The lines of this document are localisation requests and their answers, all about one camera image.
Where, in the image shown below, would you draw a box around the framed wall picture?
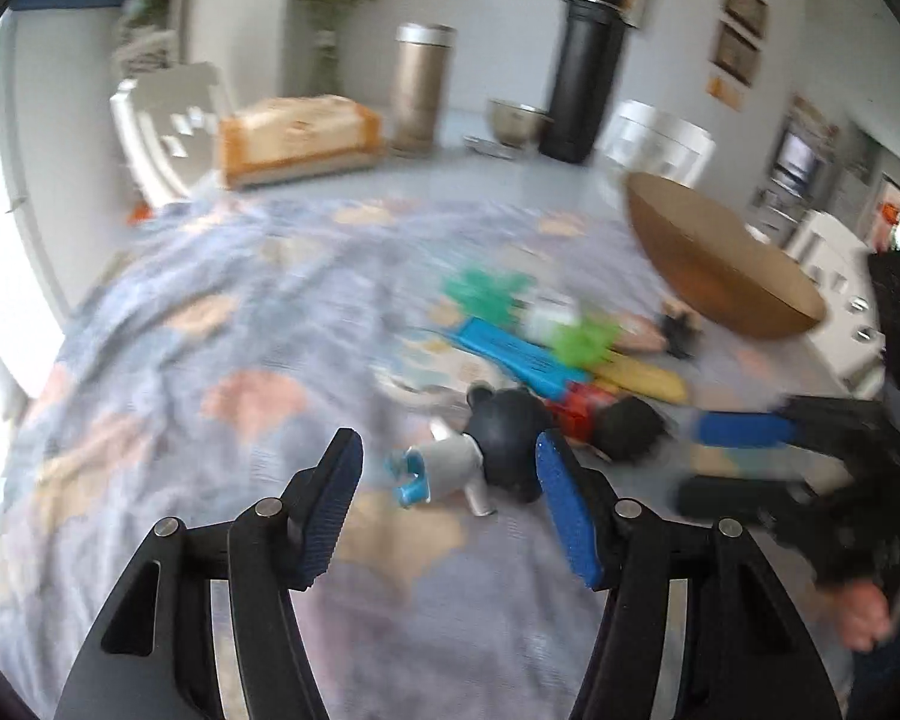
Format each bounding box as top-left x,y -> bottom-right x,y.
714,22 -> 761,85
722,0 -> 769,40

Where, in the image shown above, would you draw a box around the yellow block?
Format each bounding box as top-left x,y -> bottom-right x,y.
592,360 -> 688,404

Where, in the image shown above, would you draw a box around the small metal dish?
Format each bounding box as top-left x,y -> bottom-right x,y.
463,133 -> 527,161

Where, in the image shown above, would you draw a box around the black thermos bottle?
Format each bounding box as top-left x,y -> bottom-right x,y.
538,0 -> 631,164

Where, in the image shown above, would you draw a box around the grey black toy figure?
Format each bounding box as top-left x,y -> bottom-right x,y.
386,384 -> 553,518

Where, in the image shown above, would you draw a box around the background shelf unit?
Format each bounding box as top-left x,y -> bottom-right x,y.
754,94 -> 882,222

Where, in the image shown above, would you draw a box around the teal green toy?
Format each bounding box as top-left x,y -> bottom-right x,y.
442,266 -> 535,325

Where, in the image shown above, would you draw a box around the pink flat plate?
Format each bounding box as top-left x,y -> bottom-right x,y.
607,315 -> 673,355

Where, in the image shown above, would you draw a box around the blue box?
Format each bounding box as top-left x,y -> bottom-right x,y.
454,315 -> 575,400

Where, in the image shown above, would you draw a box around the red black toy figure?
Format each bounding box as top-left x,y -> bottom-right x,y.
551,382 -> 673,464

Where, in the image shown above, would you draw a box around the gold tumbler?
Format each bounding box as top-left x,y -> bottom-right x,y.
388,22 -> 457,158

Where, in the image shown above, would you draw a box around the metal bowl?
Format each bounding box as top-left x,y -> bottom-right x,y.
486,97 -> 554,151

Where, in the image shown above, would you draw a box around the small potted plant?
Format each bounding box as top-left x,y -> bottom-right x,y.
111,0 -> 192,72

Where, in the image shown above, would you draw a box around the small black toy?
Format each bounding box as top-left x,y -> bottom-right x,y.
660,300 -> 703,361

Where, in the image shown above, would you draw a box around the white charger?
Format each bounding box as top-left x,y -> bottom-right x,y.
525,298 -> 581,338

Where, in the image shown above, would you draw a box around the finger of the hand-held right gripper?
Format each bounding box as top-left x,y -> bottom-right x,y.
694,396 -> 884,460
675,471 -> 827,541

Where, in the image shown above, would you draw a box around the printed blanket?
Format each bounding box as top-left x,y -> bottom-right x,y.
0,195 -> 895,720

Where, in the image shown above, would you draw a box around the tall green plant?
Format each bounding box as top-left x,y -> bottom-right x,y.
292,0 -> 400,96

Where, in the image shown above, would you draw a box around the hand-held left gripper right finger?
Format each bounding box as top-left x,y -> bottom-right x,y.
534,431 -> 845,720

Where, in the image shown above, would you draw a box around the wooden bowl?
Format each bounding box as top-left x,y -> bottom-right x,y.
625,171 -> 827,340

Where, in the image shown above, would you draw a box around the person's right hand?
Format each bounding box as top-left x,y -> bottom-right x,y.
829,576 -> 900,653

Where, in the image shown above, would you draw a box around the light green toy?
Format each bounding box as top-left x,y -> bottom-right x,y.
551,319 -> 620,368

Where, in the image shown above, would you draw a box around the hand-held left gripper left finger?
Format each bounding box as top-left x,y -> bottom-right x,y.
58,427 -> 365,720

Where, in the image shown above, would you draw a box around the orange white cardboard box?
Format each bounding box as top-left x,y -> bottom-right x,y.
217,95 -> 386,189

